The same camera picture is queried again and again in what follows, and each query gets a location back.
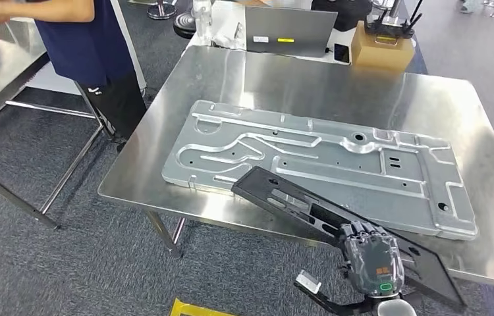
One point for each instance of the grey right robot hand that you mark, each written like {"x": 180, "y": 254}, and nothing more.
{"x": 373, "y": 261}

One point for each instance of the black plastic plate frame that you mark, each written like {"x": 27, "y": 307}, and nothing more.
{"x": 264, "y": 187}

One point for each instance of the person's left forearm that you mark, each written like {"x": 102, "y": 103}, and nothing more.
{"x": 50, "y": 9}

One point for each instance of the stainless steel workbench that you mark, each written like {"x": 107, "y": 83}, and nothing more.
{"x": 273, "y": 83}

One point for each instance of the stamped grey metal panel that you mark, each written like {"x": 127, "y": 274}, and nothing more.
{"x": 338, "y": 174}

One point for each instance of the person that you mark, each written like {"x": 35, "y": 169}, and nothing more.
{"x": 81, "y": 43}

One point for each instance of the chrome round base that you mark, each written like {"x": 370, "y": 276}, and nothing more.
{"x": 162, "y": 11}

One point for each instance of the black round base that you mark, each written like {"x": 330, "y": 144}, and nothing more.
{"x": 183, "y": 26}

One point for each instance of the brown cardboard box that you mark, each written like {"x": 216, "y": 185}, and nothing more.
{"x": 382, "y": 54}

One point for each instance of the black phone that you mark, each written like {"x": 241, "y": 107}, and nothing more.
{"x": 341, "y": 53}

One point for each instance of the clear plastic bottle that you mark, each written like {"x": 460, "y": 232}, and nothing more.
{"x": 202, "y": 22}

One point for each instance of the black router with antennas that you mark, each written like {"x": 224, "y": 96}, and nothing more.
{"x": 389, "y": 28}

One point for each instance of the white desk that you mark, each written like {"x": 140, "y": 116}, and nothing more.
{"x": 229, "y": 13}

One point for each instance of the clear plastic bag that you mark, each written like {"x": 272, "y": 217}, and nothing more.
{"x": 229, "y": 37}

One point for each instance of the black bag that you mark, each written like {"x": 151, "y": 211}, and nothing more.
{"x": 343, "y": 15}

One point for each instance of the grey laptop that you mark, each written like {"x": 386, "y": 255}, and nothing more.
{"x": 290, "y": 26}

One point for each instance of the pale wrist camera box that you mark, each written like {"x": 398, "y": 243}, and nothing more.
{"x": 308, "y": 281}

